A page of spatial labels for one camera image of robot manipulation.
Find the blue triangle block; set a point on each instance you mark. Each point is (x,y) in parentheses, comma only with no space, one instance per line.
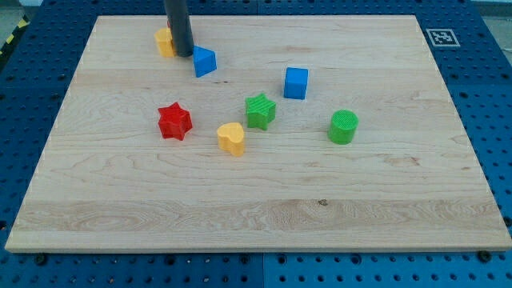
(204,61)

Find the yellow heart block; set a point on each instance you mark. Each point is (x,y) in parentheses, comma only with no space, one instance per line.
(231,138)

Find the green star block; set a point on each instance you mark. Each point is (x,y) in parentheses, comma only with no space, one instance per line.
(260,111)

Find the light wooden board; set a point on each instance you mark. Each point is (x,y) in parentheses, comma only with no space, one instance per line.
(108,182)

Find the blue cube block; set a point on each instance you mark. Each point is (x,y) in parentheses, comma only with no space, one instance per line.
(295,85)

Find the red star block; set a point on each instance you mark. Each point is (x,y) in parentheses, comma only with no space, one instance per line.
(174,121)

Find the green cylinder block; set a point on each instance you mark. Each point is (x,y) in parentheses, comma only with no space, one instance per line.
(343,125)

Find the yellow pentagon block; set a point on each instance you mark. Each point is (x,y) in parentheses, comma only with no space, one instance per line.
(164,42)

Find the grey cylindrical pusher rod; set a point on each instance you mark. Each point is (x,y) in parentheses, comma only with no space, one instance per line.
(179,18)

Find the white fiducial marker tag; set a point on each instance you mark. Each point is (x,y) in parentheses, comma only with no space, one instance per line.
(442,38)

